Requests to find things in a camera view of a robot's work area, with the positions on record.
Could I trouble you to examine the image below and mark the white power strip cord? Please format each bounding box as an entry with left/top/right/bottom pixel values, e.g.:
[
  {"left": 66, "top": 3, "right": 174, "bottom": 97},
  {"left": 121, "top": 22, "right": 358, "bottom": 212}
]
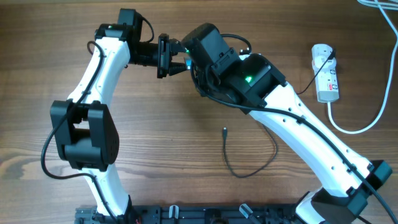
[{"left": 326, "top": 0, "right": 398, "bottom": 135}]

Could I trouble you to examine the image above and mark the white cables top right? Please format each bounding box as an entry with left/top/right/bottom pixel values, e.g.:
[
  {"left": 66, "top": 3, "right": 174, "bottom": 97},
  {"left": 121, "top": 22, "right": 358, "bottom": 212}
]
[{"left": 356, "top": 0, "right": 398, "bottom": 11}]

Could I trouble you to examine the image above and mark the black USB charging cable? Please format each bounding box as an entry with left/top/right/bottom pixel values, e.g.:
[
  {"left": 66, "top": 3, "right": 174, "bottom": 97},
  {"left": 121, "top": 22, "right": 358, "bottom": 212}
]
[{"left": 222, "top": 48, "right": 337, "bottom": 179}]

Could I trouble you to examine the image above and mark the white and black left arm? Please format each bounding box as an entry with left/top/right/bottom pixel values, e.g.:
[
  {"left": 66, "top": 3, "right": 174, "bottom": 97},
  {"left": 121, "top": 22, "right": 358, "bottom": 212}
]
[{"left": 40, "top": 9, "right": 190, "bottom": 223}]

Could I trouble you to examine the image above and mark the white charger plug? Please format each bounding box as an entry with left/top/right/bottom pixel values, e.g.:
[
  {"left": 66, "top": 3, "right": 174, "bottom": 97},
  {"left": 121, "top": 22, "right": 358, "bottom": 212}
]
[{"left": 312, "top": 53, "right": 336, "bottom": 71}]

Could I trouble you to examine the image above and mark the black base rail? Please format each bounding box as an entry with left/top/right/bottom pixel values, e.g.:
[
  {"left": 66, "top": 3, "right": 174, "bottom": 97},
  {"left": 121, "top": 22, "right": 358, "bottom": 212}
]
[{"left": 74, "top": 203, "right": 299, "bottom": 224}]

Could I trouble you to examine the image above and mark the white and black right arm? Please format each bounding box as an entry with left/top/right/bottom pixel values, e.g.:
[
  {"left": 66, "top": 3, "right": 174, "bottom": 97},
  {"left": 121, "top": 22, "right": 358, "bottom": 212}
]
[{"left": 181, "top": 23, "right": 392, "bottom": 223}]

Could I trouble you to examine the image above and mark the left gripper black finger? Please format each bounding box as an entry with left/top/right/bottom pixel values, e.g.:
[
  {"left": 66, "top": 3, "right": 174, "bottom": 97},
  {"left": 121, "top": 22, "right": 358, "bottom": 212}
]
[
  {"left": 169, "top": 39, "right": 187, "bottom": 54},
  {"left": 169, "top": 62, "right": 188, "bottom": 76}
]

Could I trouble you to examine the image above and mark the white power strip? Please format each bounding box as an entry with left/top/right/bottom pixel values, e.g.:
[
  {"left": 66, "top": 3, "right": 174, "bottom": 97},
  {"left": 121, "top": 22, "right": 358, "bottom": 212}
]
[{"left": 312, "top": 44, "right": 340, "bottom": 103}]

